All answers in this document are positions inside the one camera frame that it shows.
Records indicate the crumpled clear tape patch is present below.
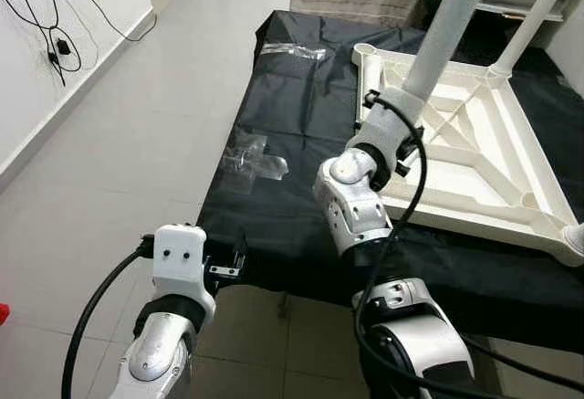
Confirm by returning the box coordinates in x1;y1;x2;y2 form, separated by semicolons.
219;130;291;185

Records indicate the white plastic table top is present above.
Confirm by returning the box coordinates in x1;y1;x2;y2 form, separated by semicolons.
351;43;584;268

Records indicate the black tablecloth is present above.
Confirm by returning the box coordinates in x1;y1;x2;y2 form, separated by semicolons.
196;8;584;354

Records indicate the long clear tape strip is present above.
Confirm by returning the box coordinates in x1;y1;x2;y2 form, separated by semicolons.
258;41;331;60

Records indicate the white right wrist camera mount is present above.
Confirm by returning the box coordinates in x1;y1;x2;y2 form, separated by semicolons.
347;89;425;176

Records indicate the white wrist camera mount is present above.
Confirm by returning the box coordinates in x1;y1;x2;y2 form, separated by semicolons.
151;224;218;304
347;89;425;176

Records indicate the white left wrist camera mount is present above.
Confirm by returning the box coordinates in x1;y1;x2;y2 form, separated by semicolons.
151;224;218;304

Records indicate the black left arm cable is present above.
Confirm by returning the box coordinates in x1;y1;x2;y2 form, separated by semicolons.
62;244;156;399

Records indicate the black wall cable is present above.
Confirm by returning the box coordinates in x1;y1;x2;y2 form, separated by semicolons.
0;0;83;85
64;0;158;44

